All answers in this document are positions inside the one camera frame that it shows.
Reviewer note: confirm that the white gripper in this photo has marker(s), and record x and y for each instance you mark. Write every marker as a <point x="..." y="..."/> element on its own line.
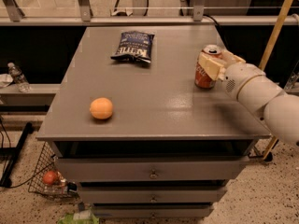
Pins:
<point x="239" y="77"/>

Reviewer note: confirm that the red coke can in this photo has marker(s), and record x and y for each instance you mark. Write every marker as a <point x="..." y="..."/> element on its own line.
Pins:
<point x="202" y="80"/>

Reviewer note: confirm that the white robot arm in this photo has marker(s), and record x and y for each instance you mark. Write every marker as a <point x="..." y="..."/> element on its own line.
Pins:
<point x="276" y="110"/>

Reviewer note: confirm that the blue Kettle chips bag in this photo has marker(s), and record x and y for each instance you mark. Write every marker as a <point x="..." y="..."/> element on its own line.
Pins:
<point x="134" y="46"/>

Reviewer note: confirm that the grey drawer cabinet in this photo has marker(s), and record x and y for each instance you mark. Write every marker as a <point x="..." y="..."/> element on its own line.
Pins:
<point x="158" y="112"/>

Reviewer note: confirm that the orange fruit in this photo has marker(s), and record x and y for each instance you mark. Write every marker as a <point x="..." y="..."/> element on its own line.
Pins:
<point x="101" y="108"/>

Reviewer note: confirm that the top grey drawer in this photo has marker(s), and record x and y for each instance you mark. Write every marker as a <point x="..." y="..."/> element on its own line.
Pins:
<point x="155" y="169"/>

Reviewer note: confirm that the grey drawer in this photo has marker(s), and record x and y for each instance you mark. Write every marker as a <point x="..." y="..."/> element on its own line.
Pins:
<point x="148" y="211"/>
<point x="191" y="194"/>
<point x="155" y="169"/>

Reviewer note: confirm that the bottom grey drawer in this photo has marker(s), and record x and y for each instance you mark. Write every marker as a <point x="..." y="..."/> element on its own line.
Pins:
<point x="148" y="211"/>

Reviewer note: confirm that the middle grey drawer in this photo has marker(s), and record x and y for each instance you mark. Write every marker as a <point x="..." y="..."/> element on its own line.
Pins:
<point x="191" y="194"/>

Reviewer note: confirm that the clear plastic water bottle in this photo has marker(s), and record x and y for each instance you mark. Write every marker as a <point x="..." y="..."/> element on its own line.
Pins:
<point x="18" y="77"/>

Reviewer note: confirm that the red apple in basket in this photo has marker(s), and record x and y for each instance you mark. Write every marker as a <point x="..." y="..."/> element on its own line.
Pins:
<point x="50" y="177"/>

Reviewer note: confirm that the green snack bag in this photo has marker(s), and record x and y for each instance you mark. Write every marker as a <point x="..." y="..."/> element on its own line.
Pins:
<point x="83" y="217"/>

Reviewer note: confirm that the crumpled white paper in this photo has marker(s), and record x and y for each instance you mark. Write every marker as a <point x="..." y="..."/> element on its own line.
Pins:
<point x="5" y="80"/>

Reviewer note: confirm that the black metal stand leg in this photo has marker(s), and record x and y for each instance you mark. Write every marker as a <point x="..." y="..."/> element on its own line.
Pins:
<point x="11" y="155"/>

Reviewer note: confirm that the black wire basket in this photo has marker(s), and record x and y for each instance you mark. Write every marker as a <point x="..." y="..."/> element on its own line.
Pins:
<point x="61" y="189"/>

